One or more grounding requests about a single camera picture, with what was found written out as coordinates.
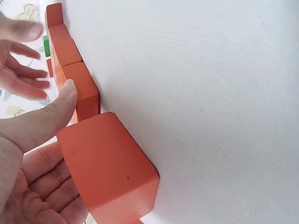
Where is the person's right hand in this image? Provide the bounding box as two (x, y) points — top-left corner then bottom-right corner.
(0, 10), (51, 100)

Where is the person's left hand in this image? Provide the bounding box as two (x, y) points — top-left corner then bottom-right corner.
(0, 79), (91, 224)

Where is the red wooden block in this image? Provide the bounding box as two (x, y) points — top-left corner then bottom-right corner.
(46, 58), (55, 78)

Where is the green wooden block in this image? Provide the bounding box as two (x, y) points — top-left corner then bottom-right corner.
(42, 35), (52, 58)

